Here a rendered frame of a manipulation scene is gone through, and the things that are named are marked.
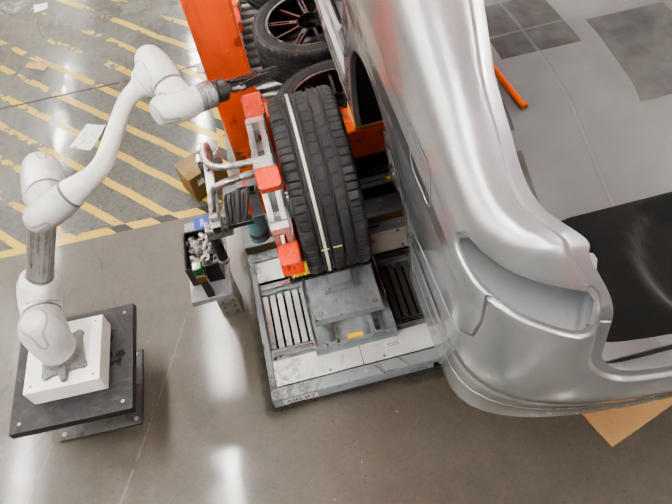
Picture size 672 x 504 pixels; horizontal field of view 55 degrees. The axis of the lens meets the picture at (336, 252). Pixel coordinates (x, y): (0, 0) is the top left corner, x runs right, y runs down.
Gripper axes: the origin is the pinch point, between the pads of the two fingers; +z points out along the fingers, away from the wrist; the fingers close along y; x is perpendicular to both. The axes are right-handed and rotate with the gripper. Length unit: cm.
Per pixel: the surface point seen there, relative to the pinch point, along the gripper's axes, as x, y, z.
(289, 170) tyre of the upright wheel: -25.1, 24.2, -12.5
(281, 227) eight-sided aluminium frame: -43, 22, -20
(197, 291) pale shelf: -81, -33, -41
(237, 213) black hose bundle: -36.4, 12.6, -29.4
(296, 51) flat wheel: -21, -111, 70
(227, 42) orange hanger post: 9.6, -22.2, -2.1
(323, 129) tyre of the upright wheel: -17.1, 23.7, 3.0
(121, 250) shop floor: -91, -129, -50
